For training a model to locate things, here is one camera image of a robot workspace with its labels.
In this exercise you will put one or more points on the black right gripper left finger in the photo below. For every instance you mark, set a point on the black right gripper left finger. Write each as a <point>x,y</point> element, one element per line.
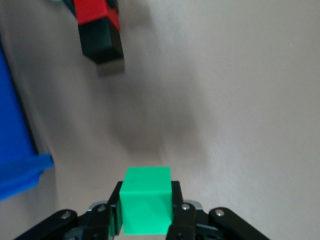
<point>97,222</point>

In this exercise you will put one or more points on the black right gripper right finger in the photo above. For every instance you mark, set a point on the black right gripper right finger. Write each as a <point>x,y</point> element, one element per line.
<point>185,222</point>

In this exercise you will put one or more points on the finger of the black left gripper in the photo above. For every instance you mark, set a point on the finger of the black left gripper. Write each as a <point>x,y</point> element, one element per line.
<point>70,7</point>
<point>113,5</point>

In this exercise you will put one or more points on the red cube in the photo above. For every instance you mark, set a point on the red cube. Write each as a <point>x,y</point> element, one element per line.
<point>92,10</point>

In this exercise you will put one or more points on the black cube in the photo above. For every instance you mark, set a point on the black cube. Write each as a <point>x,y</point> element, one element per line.
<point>100,42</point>

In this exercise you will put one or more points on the green cube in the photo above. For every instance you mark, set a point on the green cube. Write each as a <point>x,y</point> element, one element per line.
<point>145,205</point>

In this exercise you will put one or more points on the blue plastic storage bin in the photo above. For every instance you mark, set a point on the blue plastic storage bin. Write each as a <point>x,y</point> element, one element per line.
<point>12,140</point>

